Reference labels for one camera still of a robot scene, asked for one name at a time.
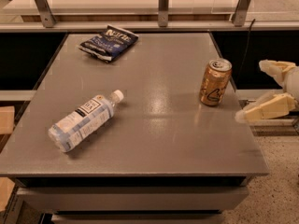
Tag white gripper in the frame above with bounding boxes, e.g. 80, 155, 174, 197
235, 60, 299, 123

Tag orange soda can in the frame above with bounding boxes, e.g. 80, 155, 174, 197
199, 58, 232, 106

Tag blue chip bag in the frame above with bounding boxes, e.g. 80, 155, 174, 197
78, 25, 138, 63

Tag clear plastic water bottle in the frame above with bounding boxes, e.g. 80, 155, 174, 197
48, 90, 124, 153

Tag grey drawer front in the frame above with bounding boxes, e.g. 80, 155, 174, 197
17, 187, 249, 212

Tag wooden box at left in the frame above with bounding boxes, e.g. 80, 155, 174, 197
0, 106, 15, 134

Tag black cable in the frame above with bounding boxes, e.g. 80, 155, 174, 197
235, 18, 256, 86

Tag right metal bracket post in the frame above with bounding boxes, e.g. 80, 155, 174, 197
232, 0, 251, 27

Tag metal bracket post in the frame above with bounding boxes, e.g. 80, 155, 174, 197
232, 0, 251, 27
158, 0, 169, 27
34, 0, 56, 28

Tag middle metal bracket post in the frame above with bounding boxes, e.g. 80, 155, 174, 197
158, 0, 169, 27

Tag left metal bracket post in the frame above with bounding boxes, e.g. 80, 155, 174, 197
34, 0, 56, 28

